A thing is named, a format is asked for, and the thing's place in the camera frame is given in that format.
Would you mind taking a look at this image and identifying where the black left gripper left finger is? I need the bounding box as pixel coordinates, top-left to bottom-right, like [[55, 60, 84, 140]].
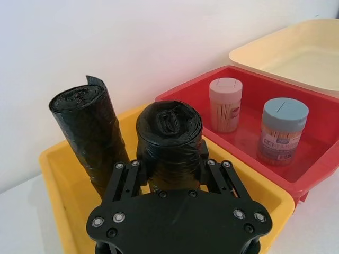
[[103, 147, 148, 207]]

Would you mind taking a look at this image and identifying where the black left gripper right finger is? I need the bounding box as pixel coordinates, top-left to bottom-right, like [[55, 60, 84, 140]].
[[198, 140, 251, 199]]

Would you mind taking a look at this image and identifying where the thick black bag roll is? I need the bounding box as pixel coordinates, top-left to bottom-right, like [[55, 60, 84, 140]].
[[135, 99, 203, 195]]

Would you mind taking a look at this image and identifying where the slim black bag roll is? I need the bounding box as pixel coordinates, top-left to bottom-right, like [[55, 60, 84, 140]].
[[48, 75, 130, 198]]

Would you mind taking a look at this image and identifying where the blue-grey-lidded toothpick jar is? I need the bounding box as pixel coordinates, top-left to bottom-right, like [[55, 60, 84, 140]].
[[256, 98, 310, 167]]

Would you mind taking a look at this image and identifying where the yellow plastic bin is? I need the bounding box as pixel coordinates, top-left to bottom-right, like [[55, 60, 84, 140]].
[[39, 102, 295, 254]]

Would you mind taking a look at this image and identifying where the pink-lidded toothpick jar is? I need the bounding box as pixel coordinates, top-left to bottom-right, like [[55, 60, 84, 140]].
[[209, 77, 243, 133]]

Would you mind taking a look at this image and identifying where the red plastic bin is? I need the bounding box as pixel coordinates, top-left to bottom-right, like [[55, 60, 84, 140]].
[[155, 65, 339, 203]]

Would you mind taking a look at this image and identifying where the cream plastic bin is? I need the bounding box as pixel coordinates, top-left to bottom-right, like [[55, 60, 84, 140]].
[[228, 18, 339, 99]]

